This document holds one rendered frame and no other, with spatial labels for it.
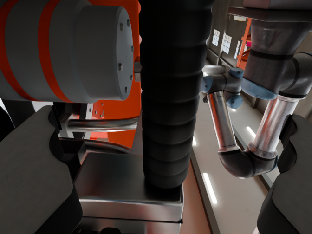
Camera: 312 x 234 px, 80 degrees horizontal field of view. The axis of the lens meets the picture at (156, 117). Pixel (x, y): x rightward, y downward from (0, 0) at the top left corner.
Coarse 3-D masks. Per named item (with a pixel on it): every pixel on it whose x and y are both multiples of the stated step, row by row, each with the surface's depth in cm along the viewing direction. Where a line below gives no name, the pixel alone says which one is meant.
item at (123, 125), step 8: (64, 120) 37; (72, 120) 38; (80, 120) 38; (88, 120) 38; (96, 120) 38; (104, 120) 38; (112, 120) 38; (120, 120) 38; (128, 120) 38; (136, 120) 38; (64, 128) 37; (72, 128) 37; (80, 128) 37; (88, 128) 37; (96, 128) 37; (104, 128) 37; (112, 128) 38; (120, 128) 38; (128, 128) 38; (64, 136) 38; (72, 136) 41
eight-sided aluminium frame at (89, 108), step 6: (66, 108) 50; (72, 108) 51; (84, 108) 50; (90, 108) 52; (72, 114) 51; (84, 114) 50; (90, 114) 52; (72, 132) 49; (78, 132) 49; (84, 132) 49; (90, 132) 52; (84, 138) 48
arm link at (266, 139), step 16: (304, 64) 57; (304, 80) 58; (288, 96) 63; (304, 96) 62; (272, 112) 70; (288, 112) 67; (272, 128) 72; (256, 144) 80; (272, 144) 75; (256, 160) 80; (272, 160) 79
